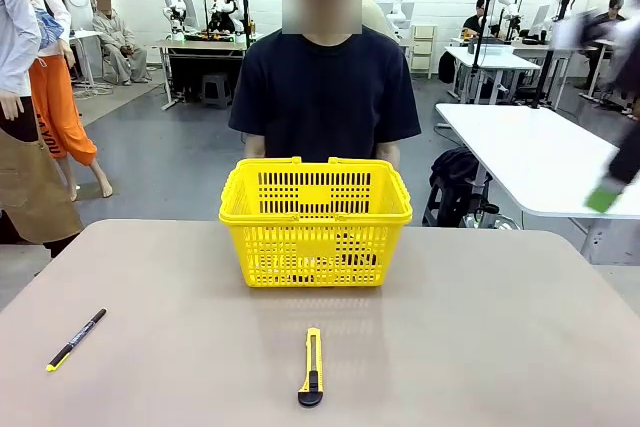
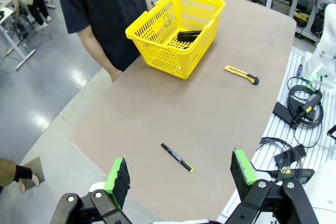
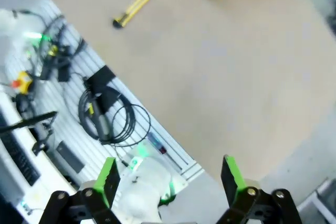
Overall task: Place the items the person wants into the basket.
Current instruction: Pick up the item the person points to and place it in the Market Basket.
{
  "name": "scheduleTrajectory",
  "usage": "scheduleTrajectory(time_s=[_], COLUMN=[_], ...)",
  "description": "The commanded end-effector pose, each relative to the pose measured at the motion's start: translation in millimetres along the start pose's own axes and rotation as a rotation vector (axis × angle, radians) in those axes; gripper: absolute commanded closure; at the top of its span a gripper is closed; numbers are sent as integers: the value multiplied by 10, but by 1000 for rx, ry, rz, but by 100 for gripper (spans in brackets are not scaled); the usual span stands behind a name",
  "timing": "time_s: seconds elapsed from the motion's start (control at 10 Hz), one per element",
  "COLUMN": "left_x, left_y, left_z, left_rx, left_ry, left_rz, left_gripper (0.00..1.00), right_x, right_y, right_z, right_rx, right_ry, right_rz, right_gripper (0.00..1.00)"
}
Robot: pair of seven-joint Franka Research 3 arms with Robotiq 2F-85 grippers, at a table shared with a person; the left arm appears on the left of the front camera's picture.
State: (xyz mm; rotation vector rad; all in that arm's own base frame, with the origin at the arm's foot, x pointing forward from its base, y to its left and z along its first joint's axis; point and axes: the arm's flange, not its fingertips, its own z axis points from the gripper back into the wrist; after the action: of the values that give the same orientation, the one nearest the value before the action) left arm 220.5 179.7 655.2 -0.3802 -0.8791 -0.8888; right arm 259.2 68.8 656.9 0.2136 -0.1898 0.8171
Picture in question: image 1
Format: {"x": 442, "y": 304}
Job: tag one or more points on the person's left forearm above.
{"x": 388, "y": 152}

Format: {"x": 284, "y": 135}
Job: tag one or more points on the yellow black utility knife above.
{"x": 311, "y": 387}

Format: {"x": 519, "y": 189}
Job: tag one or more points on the grey plastic stool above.
{"x": 217, "y": 89}

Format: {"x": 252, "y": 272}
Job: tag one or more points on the background person in beige top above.
{"x": 377, "y": 17}

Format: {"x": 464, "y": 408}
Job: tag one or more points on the white background desk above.
{"x": 495, "y": 59}

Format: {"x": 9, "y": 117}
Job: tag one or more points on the yellow plastic shopping basket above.
{"x": 320, "y": 252}

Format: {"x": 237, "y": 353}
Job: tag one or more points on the background person in black clothes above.
{"x": 612, "y": 9}

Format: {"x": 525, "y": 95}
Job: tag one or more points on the background person behind tripod pole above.
{"x": 472, "y": 23}

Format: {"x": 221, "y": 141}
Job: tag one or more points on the grey background desk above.
{"x": 200, "y": 44}

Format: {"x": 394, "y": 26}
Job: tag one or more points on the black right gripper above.
{"x": 627, "y": 157}

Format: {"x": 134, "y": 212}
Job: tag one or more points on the background person with black hair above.
{"x": 220, "y": 2}

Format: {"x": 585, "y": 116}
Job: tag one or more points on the white drawer cabinet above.
{"x": 424, "y": 52}

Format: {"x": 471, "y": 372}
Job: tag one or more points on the person's right forearm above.
{"x": 255, "y": 144}

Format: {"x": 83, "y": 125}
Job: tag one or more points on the black backpack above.
{"x": 452, "y": 172}

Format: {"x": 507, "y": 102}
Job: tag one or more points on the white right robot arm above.
{"x": 630, "y": 32}

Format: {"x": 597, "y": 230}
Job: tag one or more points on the person in dark t-shirt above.
{"x": 325, "y": 97}

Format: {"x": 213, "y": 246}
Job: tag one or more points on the mannequin with brown apron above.
{"x": 30, "y": 197}

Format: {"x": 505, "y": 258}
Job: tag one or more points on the black pen with yellow cap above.
{"x": 75, "y": 342}

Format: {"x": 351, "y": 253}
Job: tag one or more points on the large white table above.
{"x": 540, "y": 157}

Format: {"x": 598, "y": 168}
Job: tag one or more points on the thin black tripod pole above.
{"x": 479, "y": 47}

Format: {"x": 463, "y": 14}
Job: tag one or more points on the black camera tripod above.
{"x": 547, "y": 72}

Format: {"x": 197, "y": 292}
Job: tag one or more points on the seated person in grey clothes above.
{"x": 117, "y": 37}

